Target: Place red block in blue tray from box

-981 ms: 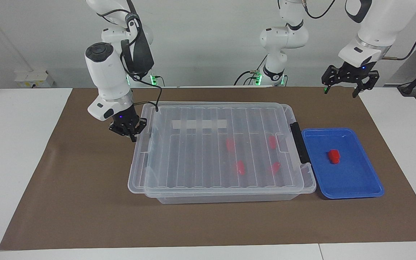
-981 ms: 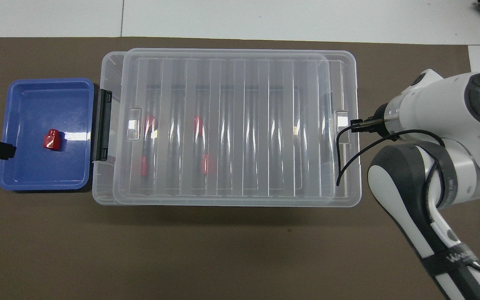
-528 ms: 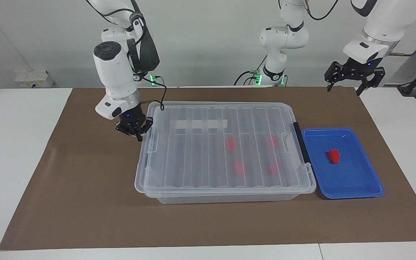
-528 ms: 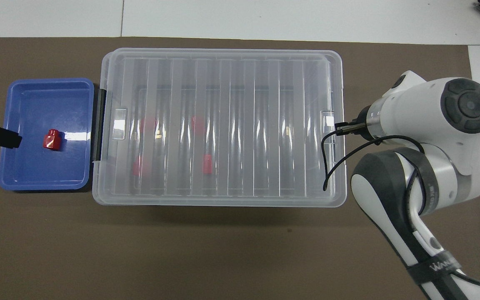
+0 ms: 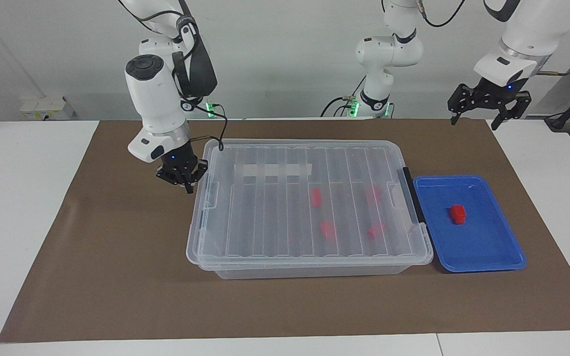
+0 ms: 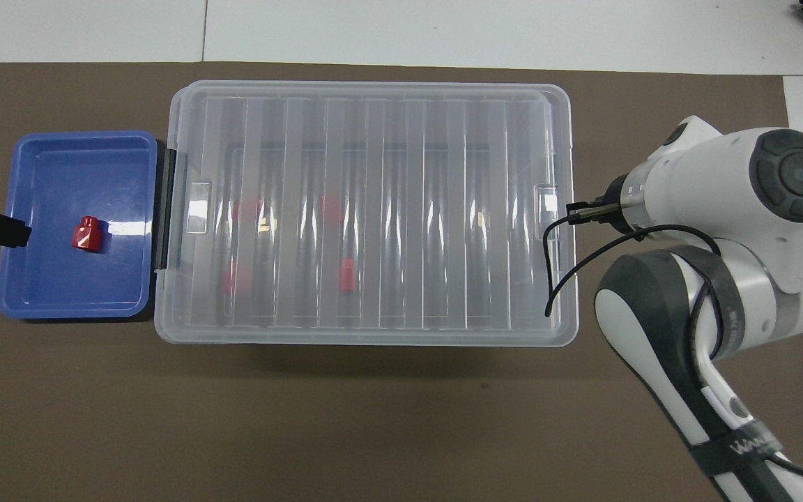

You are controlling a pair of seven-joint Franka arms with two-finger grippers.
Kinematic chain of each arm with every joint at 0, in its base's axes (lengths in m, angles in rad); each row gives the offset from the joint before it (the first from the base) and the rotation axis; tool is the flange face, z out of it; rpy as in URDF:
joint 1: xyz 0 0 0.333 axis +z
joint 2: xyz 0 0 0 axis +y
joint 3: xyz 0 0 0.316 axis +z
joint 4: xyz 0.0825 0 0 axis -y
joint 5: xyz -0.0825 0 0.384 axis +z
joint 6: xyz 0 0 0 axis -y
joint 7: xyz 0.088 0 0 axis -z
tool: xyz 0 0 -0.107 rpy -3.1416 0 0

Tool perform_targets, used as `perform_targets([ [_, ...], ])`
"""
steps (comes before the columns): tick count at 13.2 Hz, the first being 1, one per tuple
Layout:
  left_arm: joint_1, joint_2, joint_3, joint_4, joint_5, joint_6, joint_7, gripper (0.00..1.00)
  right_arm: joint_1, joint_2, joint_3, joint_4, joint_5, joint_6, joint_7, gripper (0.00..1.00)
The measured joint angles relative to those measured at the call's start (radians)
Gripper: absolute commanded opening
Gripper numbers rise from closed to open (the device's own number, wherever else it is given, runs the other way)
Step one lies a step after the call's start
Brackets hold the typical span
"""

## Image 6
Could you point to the clear ribbed box lid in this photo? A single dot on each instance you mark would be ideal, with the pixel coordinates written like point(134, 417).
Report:
point(408, 209)

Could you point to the red block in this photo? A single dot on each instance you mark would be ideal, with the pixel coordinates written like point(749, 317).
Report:
point(346, 274)
point(230, 277)
point(332, 209)
point(88, 236)
point(249, 209)

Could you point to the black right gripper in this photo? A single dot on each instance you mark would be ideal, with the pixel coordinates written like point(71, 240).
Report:
point(616, 206)

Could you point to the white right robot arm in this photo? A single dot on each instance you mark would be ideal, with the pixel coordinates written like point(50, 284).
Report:
point(694, 181)

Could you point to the blue plastic tray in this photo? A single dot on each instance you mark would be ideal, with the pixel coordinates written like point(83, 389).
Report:
point(60, 174)

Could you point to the brown table mat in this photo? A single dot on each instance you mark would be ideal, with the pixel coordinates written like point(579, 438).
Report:
point(401, 418)

